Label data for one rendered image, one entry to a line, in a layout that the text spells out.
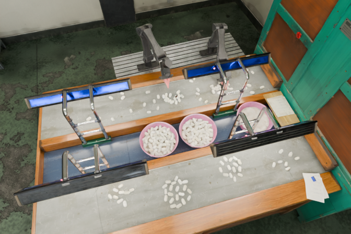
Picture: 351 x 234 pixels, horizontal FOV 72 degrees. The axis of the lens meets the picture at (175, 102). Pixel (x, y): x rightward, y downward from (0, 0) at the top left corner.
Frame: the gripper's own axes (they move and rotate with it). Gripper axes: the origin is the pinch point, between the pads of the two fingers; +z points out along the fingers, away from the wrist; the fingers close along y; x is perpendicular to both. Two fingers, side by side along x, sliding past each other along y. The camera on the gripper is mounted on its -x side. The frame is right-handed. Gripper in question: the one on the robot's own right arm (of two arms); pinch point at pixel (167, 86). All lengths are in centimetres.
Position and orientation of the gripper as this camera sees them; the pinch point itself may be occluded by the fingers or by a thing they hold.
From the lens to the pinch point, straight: 186.1
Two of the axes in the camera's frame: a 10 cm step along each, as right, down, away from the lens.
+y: 9.7, -2.0, 1.6
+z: 1.8, 9.8, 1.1
